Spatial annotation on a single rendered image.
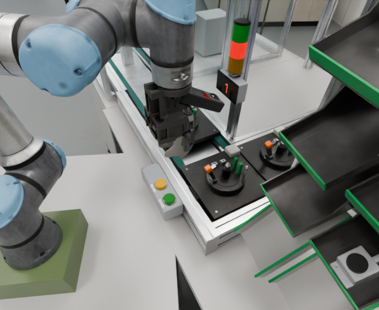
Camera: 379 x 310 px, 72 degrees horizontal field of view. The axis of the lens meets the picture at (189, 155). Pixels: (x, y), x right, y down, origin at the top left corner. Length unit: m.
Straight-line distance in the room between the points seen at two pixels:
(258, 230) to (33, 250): 0.60
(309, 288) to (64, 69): 0.66
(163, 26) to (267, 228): 0.56
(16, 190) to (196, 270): 0.54
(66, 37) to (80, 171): 0.87
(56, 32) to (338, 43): 0.37
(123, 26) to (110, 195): 0.72
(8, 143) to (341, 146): 0.71
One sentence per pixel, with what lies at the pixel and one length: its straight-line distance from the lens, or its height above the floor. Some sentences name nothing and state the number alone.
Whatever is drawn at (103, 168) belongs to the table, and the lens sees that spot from 1.14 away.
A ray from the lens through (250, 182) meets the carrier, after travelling 0.93.
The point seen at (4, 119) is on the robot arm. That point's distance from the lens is 0.74.
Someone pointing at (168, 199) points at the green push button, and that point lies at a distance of 0.86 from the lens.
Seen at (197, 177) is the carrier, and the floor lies 0.97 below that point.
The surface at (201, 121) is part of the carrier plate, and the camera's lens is 1.15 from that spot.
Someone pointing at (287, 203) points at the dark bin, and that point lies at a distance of 0.62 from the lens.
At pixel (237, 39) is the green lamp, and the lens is 0.85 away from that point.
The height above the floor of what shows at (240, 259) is 0.86.
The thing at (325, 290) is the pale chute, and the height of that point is 1.06.
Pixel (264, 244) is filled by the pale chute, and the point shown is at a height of 1.02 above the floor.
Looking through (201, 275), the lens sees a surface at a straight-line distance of 0.87.
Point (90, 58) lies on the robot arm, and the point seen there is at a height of 1.54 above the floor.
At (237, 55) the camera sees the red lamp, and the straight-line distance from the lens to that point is 0.87.
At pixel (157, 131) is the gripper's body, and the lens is 0.51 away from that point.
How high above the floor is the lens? 1.68
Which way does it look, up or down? 46 degrees down
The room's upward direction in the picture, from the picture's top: 2 degrees clockwise
